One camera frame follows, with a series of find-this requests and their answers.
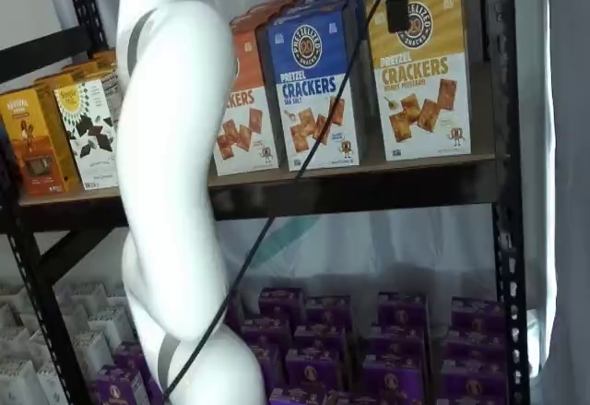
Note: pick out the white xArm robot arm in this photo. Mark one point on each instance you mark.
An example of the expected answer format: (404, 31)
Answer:
(175, 146)

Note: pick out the yellow white pretzel crackers box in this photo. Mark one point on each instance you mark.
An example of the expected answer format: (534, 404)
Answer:
(428, 100)

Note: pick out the orange cheddar pretzel crackers box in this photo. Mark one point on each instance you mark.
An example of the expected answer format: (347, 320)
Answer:
(276, 1)
(260, 14)
(249, 123)

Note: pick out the wooden shelf board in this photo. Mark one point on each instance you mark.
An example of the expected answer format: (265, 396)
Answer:
(369, 167)

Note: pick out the purple Annie's box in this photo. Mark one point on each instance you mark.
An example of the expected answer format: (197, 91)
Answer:
(314, 370)
(402, 308)
(267, 361)
(397, 341)
(297, 396)
(475, 384)
(328, 313)
(475, 347)
(479, 313)
(117, 386)
(265, 333)
(320, 339)
(281, 304)
(394, 382)
(131, 359)

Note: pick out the orange snack box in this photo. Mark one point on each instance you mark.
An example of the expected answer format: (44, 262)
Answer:
(103, 59)
(32, 146)
(53, 83)
(80, 70)

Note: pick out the Simple Mills mint chocolate box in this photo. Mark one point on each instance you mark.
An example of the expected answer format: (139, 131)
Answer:
(109, 93)
(87, 137)

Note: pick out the white carton box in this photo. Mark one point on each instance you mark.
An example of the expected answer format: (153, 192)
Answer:
(103, 324)
(92, 354)
(20, 386)
(14, 345)
(83, 299)
(13, 301)

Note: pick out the black metal rack frame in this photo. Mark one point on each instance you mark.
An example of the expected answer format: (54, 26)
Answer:
(350, 202)

